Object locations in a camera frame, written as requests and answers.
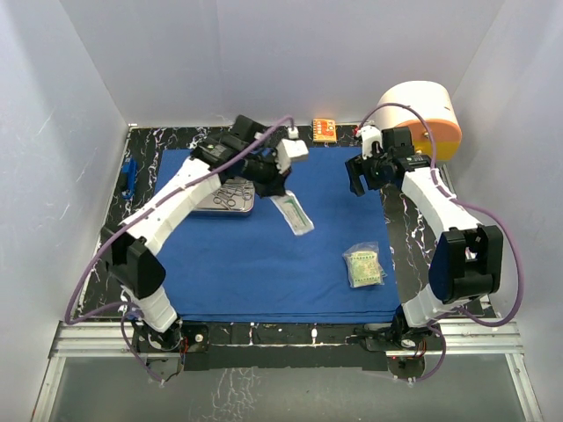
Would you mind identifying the steel ring-handle scissors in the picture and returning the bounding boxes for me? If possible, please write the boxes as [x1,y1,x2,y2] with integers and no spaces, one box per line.
[212,182,254,211]

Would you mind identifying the blue surgical drape cloth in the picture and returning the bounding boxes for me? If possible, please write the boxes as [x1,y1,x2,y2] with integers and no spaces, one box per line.
[157,147,399,324]

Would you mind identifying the white packet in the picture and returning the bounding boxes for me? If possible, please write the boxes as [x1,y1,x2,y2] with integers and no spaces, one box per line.
[270,190,314,236]

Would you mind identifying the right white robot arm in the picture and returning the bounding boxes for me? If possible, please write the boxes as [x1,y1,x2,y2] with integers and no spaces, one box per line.
[346,126,504,349]

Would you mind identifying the pink cylindrical tissue phantom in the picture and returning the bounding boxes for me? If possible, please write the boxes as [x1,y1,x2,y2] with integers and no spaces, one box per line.
[376,79,463,164]

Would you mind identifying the small orange circuit board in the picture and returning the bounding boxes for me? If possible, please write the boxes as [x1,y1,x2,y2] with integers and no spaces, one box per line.
[312,119,338,143]

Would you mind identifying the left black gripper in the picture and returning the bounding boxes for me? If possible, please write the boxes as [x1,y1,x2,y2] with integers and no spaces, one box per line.
[242,149,293,200]

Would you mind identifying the small blue plastic clip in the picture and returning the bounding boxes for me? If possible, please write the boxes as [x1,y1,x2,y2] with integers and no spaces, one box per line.
[118,157,137,200]

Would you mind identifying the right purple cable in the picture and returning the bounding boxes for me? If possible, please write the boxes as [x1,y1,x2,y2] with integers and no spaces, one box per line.
[355,103,525,383]

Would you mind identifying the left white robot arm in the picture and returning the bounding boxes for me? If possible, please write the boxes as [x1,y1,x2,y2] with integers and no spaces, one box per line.
[104,115,292,351]

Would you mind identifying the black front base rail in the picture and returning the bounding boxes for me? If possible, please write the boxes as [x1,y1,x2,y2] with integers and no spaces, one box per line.
[174,322,442,375]

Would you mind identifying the aluminium frame extrusion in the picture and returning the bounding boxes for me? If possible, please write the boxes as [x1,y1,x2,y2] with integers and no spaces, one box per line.
[33,318,543,421]

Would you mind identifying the green suture packet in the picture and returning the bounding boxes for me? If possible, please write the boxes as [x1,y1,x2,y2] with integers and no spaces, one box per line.
[342,242,386,288]

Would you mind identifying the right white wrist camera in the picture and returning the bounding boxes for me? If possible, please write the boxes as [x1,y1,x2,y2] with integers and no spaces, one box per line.
[355,125,382,160]

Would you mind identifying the metal instrument tray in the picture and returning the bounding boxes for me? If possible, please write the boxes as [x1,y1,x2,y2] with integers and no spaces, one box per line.
[192,178,255,217]

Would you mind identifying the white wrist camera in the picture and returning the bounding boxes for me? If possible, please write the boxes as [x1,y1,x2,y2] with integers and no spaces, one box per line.
[355,125,382,160]
[274,127,309,174]

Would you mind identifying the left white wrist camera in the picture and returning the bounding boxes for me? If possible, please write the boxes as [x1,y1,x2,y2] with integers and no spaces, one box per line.
[274,127,309,174]

